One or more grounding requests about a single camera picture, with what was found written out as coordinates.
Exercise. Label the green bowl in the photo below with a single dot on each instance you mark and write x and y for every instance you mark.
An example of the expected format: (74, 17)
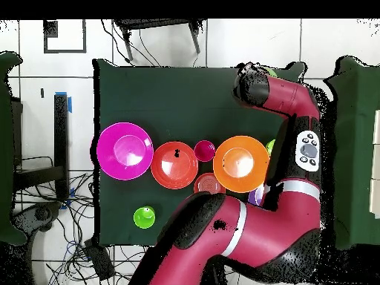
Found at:
(271, 72)

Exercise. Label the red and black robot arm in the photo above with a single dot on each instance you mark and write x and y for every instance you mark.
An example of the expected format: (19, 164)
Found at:
(267, 225)

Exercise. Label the magenta red cup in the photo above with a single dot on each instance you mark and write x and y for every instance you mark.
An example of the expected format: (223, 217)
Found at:
(204, 150)

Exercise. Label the wide orange-red bowl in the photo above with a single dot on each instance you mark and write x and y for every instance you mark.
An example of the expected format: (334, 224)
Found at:
(175, 169)

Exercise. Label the small orange-red bowl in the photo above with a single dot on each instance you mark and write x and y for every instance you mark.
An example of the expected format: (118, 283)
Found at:
(207, 185)

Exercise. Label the large yellow-orange bowl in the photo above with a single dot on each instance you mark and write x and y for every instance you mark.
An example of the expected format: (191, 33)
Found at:
(240, 163)

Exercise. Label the dark green tablecloth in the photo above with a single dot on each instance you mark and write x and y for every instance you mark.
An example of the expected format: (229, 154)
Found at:
(178, 104)

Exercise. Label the pink bowl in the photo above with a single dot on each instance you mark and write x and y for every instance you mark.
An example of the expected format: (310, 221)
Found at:
(124, 151)

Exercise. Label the green cup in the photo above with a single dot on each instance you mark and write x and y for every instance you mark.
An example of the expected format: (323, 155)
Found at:
(144, 217)

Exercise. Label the purple bowl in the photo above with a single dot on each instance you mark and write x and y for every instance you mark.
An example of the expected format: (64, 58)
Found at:
(256, 196)

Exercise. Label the lime yellow cup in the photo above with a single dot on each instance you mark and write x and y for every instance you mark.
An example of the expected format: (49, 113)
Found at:
(270, 147)

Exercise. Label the blue tape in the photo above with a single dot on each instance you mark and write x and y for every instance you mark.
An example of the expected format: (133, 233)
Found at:
(70, 105)

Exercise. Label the black metal bar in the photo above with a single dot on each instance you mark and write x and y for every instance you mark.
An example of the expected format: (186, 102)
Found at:
(61, 133)

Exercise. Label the black power brick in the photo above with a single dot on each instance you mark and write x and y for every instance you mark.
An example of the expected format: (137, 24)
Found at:
(99, 259)

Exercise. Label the black metal stand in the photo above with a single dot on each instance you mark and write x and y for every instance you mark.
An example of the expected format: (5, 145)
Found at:
(154, 23)

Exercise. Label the green cloth side table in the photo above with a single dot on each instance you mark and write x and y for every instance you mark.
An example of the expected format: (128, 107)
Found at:
(6, 148)
(353, 148)

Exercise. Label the white boxes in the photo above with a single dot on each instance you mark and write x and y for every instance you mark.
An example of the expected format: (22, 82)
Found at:
(376, 163)

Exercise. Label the black square floor frame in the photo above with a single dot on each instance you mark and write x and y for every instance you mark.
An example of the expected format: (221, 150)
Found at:
(50, 28)

